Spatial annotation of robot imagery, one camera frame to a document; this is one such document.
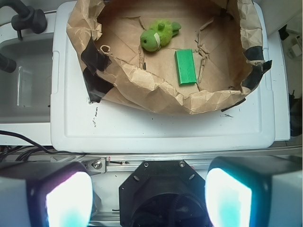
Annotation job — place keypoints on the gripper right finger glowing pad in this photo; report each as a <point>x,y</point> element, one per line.
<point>261,191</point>

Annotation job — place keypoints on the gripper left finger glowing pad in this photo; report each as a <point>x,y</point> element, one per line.
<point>45,194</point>

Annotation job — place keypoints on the green plush animal toy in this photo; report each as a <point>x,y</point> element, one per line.
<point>159,34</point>

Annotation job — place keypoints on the white plastic bin lid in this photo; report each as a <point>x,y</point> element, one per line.
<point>77,125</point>

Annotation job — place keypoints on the white toy sink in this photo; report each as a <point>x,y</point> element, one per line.
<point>25,93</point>

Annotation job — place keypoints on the white adapter plug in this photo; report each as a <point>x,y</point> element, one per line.
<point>296,48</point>

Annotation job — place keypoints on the green rectangular block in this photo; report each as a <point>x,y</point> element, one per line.
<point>185,67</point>

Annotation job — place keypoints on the brown paper bag tray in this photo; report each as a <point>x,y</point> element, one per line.
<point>225,37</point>

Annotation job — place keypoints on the black faucet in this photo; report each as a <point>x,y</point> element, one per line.
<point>26,17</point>

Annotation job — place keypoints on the aluminium extrusion rail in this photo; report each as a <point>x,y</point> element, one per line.
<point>101,163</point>

